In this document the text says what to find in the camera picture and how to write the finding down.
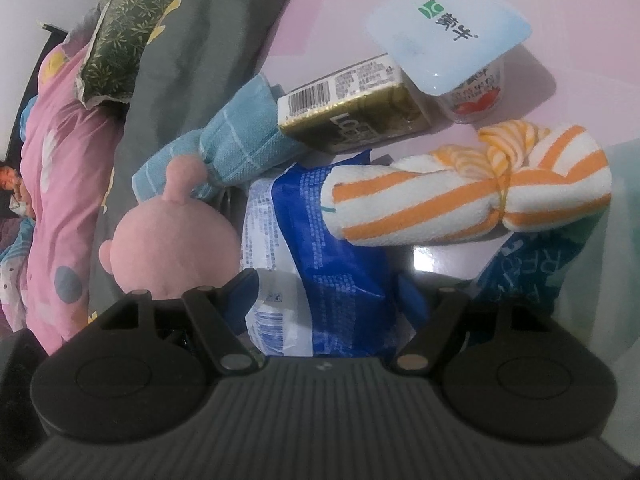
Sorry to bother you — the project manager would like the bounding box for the light blue checked towel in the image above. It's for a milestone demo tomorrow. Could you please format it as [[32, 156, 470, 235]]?
[[131, 72, 307, 201]]

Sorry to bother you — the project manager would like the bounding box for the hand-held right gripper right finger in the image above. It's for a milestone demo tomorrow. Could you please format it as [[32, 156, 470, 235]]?
[[392, 272, 556, 376]]

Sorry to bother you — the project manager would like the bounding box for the orange striped towel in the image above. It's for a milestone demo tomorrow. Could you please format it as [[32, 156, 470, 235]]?
[[320, 119, 613, 248]]

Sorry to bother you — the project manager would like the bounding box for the pink quilt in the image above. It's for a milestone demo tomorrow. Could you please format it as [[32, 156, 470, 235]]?
[[0, 35, 126, 356]]

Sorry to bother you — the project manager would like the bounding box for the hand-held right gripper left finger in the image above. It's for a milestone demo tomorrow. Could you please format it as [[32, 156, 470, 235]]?
[[95, 267, 263, 376]]

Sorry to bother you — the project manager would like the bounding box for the green patterned pillow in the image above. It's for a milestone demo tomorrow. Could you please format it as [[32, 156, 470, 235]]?
[[75, 0, 193, 110]]

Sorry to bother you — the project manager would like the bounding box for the blue face mask packet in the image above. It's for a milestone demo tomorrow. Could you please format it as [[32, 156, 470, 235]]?
[[239, 150, 408, 358]]

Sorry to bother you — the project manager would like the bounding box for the pink plush toy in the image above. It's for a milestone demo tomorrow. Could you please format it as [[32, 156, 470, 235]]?
[[97, 155, 242, 297]]

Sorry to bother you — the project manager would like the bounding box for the gold carton box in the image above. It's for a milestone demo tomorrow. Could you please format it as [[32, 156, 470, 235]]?
[[277, 52, 436, 155]]

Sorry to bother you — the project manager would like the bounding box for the white-lidded yoghurt cup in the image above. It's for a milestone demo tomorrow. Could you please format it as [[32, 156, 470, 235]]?
[[364, 0, 533, 125]]

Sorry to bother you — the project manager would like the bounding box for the grey blanket with yellow figures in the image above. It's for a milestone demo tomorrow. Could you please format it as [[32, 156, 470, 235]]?
[[87, 0, 306, 326]]

